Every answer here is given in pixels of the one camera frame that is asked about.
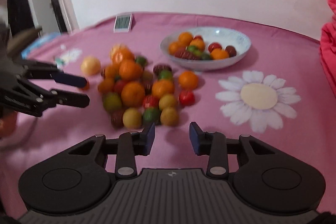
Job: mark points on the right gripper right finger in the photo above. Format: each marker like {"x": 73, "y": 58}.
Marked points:
{"x": 216, "y": 146}

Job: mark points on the yellow-green small fruit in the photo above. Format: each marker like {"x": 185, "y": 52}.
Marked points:
{"x": 169, "y": 117}

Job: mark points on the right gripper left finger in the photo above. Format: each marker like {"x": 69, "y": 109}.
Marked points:
{"x": 127, "y": 147}

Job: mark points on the pale yellow striped melon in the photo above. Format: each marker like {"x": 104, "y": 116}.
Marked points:
{"x": 90, "y": 66}

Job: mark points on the dark red jujube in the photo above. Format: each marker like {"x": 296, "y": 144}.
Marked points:
{"x": 161, "y": 67}

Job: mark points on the small red apple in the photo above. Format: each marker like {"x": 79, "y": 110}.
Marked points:
{"x": 186, "y": 98}

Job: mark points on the orange tangerine centre pile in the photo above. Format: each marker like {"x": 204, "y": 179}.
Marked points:
{"x": 162, "y": 87}

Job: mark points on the folded red blanket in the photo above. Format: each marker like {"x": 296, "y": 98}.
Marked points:
{"x": 327, "y": 47}

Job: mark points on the orange tangerine right of pile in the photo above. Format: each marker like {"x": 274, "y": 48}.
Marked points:
{"x": 188, "y": 80}

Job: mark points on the large orange tangerine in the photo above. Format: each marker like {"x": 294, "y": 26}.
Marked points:
{"x": 130, "y": 70}

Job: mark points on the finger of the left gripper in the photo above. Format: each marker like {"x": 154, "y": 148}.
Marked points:
{"x": 67, "y": 78}
{"x": 62, "y": 97}

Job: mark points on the orange tangerine front pile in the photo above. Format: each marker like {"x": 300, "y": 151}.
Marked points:
{"x": 133, "y": 94}

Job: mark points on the white patterned ceramic bowl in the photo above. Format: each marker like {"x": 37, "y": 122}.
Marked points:
{"x": 206, "y": 48}

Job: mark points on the white digital clock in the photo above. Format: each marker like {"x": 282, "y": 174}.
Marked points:
{"x": 123, "y": 23}

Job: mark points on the green lime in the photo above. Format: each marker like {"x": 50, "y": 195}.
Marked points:
{"x": 165, "y": 75}

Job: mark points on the pink floral tablecloth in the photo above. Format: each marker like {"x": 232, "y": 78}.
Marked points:
{"x": 277, "y": 93}

